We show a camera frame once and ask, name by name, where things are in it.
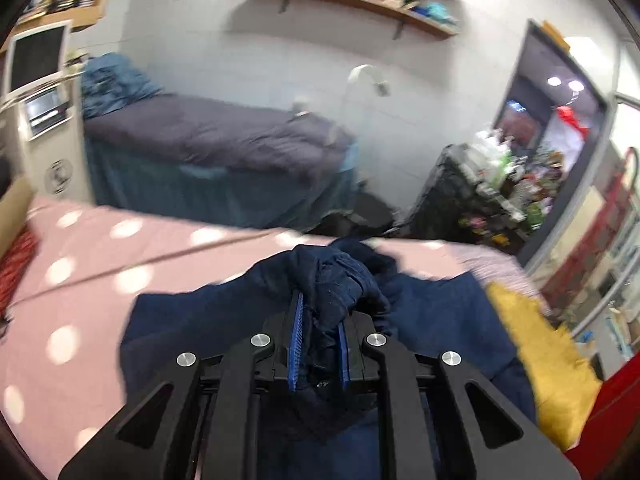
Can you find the dark framed window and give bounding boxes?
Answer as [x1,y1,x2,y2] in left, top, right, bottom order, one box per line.
[492,20,611,263]

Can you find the navy blue garment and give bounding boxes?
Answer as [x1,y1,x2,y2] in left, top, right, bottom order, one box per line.
[120,237,538,480]

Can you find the red object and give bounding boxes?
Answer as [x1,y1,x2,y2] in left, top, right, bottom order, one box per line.
[565,367,640,480]

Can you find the lilac patterned cloth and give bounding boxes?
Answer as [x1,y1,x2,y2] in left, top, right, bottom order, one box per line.
[460,247,532,288]

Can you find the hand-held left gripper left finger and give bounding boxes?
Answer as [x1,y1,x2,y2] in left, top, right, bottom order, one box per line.
[57,291,305,480]

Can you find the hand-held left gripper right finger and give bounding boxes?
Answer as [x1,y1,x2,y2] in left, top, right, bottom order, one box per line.
[339,309,582,480]

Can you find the white machine with screen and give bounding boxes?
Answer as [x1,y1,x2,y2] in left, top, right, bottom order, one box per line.
[0,20,96,206]

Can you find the tan folded garment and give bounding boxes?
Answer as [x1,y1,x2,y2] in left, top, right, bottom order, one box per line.
[0,175,35,256]

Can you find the long wooden wall shelf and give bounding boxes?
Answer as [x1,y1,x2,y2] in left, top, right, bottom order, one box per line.
[237,0,463,41]

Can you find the yellow crinkled cloth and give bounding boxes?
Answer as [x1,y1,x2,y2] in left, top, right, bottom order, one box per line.
[487,282,603,453]

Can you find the wooden corner shelf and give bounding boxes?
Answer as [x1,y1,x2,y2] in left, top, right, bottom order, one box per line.
[0,0,118,56]

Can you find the floor lamp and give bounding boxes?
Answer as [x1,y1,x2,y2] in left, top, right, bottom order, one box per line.
[320,64,396,236]

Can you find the massage bed with grey blanket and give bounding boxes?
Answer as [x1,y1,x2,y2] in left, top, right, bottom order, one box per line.
[82,92,362,233]

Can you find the group of bottles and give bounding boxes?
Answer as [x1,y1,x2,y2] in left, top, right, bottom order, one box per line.
[457,130,531,196]

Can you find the pink polka dot bed sheet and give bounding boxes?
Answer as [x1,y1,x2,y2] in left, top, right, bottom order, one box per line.
[0,195,531,480]

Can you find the red floral folded cloth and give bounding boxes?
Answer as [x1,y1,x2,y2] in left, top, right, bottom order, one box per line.
[0,230,40,311]

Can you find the black wire rack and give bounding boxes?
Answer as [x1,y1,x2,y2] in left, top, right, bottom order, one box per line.
[400,142,531,261]

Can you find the crumpled blue cloth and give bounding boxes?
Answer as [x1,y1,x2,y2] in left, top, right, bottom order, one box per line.
[80,52,163,121]

